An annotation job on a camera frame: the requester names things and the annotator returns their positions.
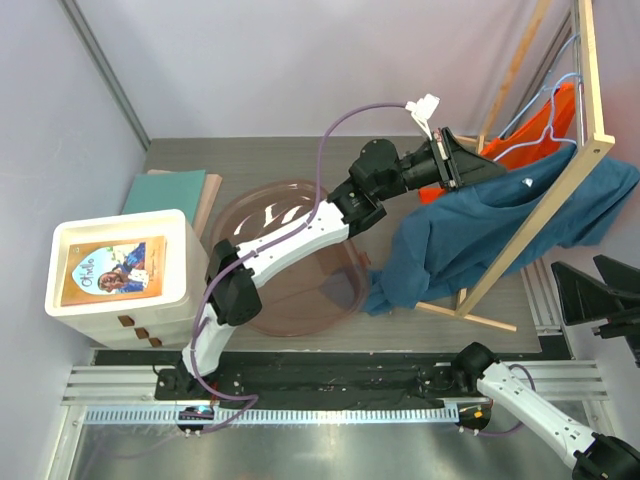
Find wooden clothes rack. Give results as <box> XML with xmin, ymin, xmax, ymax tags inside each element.
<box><xmin>416</xmin><ymin>1</ymin><xmax>615</xmax><ymax>333</ymax></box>

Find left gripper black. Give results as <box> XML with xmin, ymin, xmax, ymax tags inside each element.
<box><xmin>373</xmin><ymin>126</ymin><xmax>505</xmax><ymax>201</ymax></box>

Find light blue hanger orange shirt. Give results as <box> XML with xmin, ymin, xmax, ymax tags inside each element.
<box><xmin>498</xmin><ymin>33</ymin><xmax>584</xmax><ymax>141</ymax></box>

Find aluminium frame rails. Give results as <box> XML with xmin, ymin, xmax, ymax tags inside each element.
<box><xmin>60</xmin><ymin>364</ymin><xmax>161</xmax><ymax>407</ymax></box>

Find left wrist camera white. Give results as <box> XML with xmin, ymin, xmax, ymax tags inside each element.
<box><xmin>404</xmin><ymin>94</ymin><xmax>440</xmax><ymax>140</ymax></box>

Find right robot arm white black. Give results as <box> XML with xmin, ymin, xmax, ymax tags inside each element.
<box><xmin>451</xmin><ymin>255</ymin><xmax>639</xmax><ymax>479</ymax></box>

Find teal book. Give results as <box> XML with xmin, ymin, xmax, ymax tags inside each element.
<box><xmin>122</xmin><ymin>170</ymin><xmax>207</xmax><ymax>223</ymax></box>

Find Othello book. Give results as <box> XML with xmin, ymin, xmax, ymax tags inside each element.
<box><xmin>60</xmin><ymin>236</ymin><xmax>167</xmax><ymax>307</ymax></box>

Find orange t shirt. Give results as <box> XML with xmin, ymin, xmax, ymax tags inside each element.
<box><xmin>418</xmin><ymin>82</ymin><xmax>579</xmax><ymax>204</ymax></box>

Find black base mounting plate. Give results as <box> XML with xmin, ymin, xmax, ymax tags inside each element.
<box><xmin>92</xmin><ymin>348</ymin><xmax>574</xmax><ymax>412</ymax></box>

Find blue t shirt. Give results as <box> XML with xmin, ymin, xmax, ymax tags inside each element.
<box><xmin>363</xmin><ymin>145</ymin><xmax>639</xmax><ymax>315</ymax></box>

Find pink transparent plastic bin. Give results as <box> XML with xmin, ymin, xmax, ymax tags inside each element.
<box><xmin>211</xmin><ymin>180</ymin><xmax>370</xmax><ymax>337</ymax></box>

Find light blue wire hanger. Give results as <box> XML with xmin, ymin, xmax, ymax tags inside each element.
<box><xmin>492</xmin><ymin>72</ymin><xmax>586</xmax><ymax>162</ymax></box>

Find white slotted cable duct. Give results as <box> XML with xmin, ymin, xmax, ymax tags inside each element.
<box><xmin>84</xmin><ymin>404</ymin><xmax>459</xmax><ymax>426</ymax></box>

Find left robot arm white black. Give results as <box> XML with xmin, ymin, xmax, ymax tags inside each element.
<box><xmin>176</xmin><ymin>128</ymin><xmax>507</xmax><ymax>399</ymax></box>

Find white drawer box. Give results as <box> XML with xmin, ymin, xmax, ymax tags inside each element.
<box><xmin>44</xmin><ymin>209</ymin><xmax>209</xmax><ymax>349</ymax></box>

